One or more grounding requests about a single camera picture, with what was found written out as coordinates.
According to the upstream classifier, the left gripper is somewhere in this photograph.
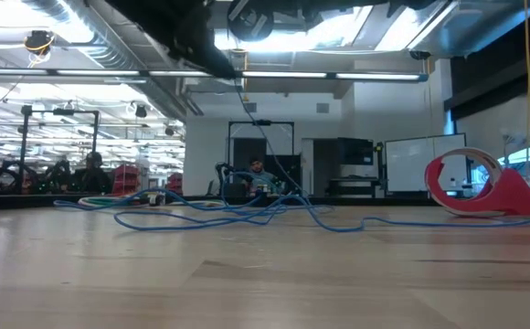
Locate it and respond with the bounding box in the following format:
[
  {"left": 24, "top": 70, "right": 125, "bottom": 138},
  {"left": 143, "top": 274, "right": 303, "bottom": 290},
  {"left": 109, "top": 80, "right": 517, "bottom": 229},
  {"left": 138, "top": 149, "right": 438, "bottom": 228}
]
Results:
[{"left": 145, "top": 0, "right": 238, "bottom": 80}]

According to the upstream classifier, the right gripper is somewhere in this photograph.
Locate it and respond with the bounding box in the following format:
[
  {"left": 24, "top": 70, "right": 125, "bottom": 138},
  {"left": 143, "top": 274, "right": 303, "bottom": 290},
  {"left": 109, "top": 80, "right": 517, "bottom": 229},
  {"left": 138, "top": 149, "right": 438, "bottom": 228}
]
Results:
[{"left": 271, "top": 0, "right": 334, "bottom": 31}]

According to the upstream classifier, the black spool white label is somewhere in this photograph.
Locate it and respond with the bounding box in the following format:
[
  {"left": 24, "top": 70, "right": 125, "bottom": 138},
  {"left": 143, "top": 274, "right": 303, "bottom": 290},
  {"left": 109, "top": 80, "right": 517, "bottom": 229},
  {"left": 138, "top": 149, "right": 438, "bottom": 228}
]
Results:
[{"left": 227, "top": 0, "right": 275, "bottom": 43}]

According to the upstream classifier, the person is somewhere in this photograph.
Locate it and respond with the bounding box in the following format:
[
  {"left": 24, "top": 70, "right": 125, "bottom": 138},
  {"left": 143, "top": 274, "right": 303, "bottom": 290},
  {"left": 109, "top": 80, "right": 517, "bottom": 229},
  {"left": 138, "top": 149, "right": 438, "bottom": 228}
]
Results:
[
  {"left": 245, "top": 156, "right": 284, "bottom": 196},
  {"left": 75, "top": 151, "right": 113, "bottom": 194}
]

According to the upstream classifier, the red storage shelf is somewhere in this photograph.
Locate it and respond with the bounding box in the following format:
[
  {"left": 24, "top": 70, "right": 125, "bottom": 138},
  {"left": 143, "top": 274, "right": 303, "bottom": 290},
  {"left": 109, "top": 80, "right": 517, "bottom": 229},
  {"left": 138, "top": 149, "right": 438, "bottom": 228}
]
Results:
[
  {"left": 166, "top": 172, "right": 185, "bottom": 196},
  {"left": 108, "top": 163, "right": 143, "bottom": 196}
]

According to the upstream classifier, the long ceiling light bar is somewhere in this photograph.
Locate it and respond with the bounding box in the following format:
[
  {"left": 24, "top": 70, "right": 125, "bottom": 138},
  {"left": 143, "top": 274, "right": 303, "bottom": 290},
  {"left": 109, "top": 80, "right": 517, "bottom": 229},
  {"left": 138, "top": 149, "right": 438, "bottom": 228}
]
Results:
[{"left": 0, "top": 67, "right": 429, "bottom": 84}]

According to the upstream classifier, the black box cabinet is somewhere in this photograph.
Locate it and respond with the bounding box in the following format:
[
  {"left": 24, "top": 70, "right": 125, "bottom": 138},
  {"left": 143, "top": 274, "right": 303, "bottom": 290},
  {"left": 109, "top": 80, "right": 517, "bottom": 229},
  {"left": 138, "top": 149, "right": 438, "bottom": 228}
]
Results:
[{"left": 336, "top": 136, "right": 376, "bottom": 166}]

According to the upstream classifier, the black low bench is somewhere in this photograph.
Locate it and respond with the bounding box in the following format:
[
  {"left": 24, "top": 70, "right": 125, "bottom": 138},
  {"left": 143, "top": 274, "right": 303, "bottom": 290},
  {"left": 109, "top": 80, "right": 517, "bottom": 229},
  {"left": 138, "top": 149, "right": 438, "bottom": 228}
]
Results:
[{"left": 326, "top": 175, "right": 387, "bottom": 198}]

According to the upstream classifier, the whiteboard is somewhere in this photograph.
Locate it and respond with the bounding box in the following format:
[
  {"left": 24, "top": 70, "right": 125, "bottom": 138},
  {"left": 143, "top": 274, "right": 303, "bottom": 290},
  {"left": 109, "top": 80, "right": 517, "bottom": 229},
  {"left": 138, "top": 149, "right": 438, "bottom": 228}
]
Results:
[{"left": 384, "top": 133, "right": 468, "bottom": 194}]

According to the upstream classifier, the white printed tape roll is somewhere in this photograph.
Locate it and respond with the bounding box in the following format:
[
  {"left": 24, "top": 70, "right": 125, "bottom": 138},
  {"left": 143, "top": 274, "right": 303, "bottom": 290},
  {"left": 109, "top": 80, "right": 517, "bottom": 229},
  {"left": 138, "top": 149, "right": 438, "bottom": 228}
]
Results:
[{"left": 429, "top": 146, "right": 506, "bottom": 216}]

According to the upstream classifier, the red tape dispenser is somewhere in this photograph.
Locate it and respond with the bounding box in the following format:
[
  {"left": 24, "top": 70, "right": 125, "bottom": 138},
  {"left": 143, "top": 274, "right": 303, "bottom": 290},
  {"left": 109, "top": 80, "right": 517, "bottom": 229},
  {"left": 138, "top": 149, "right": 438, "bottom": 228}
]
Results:
[{"left": 424, "top": 146, "right": 530, "bottom": 217}]

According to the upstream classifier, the silver air duct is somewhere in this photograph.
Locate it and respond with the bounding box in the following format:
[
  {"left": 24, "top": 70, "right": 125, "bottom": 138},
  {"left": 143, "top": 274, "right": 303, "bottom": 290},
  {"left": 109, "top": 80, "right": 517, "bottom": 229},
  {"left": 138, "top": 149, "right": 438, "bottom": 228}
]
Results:
[{"left": 20, "top": 0, "right": 188, "bottom": 121}]

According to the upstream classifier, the green thin wire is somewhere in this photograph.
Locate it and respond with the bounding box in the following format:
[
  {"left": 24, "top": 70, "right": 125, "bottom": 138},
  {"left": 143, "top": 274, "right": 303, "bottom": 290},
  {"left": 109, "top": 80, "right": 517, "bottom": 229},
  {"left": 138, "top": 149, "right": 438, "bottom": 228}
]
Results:
[{"left": 89, "top": 197, "right": 132, "bottom": 206}]

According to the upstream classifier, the black ceiling cable reel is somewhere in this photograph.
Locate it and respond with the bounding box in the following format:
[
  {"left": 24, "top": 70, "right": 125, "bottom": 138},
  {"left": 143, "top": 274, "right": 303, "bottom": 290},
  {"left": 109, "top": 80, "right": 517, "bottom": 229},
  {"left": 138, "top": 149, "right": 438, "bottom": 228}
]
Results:
[{"left": 23, "top": 29, "right": 57, "bottom": 58}]

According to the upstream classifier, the white thin wire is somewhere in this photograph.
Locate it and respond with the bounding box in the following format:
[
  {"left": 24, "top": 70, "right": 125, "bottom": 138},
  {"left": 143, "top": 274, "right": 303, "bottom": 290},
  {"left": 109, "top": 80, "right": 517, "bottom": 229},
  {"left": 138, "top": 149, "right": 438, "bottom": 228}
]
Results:
[{"left": 77, "top": 192, "right": 228, "bottom": 207}]

